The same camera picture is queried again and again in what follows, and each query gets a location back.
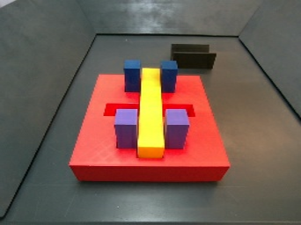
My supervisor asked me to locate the red base board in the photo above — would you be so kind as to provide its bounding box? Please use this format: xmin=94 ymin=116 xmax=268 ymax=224
xmin=69 ymin=73 xmax=232 ymax=183

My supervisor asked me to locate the purple block left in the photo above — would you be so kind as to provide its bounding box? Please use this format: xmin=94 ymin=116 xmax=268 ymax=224
xmin=114 ymin=109 xmax=138 ymax=149

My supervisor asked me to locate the purple block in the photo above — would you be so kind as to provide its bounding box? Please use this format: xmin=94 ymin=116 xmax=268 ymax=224
xmin=165 ymin=109 xmax=190 ymax=149
xmin=114 ymin=109 xmax=138 ymax=149

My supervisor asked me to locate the purple block right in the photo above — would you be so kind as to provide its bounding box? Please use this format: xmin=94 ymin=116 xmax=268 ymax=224
xmin=165 ymin=109 xmax=190 ymax=149

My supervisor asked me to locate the yellow long block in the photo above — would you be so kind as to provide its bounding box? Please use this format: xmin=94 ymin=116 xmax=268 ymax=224
xmin=138 ymin=68 xmax=165 ymax=158

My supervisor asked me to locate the blue block right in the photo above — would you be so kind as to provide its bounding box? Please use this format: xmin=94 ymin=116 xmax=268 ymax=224
xmin=161 ymin=61 xmax=178 ymax=93

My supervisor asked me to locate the blue block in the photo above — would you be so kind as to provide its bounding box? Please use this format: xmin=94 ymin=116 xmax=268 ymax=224
xmin=124 ymin=60 xmax=141 ymax=92
xmin=161 ymin=61 xmax=178 ymax=93

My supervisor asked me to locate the blue block left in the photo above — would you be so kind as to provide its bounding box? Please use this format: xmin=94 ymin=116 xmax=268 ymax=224
xmin=124 ymin=60 xmax=141 ymax=92

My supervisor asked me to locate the black bracket fixture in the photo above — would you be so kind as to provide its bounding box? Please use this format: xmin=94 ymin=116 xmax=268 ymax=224
xmin=170 ymin=44 xmax=217 ymax=69

